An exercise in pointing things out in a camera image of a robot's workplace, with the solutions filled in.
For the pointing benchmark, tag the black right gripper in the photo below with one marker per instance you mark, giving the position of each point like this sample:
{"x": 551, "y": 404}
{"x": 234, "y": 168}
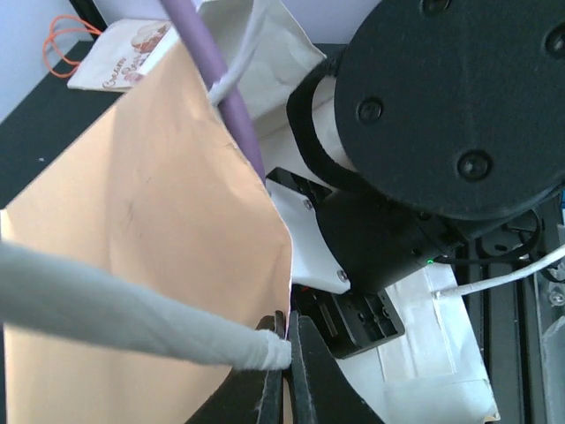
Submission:
{"x": 349, "y": 323}

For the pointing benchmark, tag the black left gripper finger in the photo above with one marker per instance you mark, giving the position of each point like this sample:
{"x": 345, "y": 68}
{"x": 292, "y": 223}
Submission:
{"x": 319, "y": 391}

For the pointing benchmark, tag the brown paper takeout bag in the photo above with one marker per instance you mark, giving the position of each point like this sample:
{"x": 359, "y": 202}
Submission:
{"x": 149, "y": 260}

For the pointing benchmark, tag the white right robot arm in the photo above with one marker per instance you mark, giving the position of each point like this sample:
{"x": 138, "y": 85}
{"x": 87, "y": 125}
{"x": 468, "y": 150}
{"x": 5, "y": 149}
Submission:
{"x": 439, "y": 122}

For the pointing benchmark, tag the printed paper bag orange handles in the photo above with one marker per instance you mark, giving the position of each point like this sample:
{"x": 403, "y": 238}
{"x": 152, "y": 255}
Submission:
{"x": 121, "y": 56}

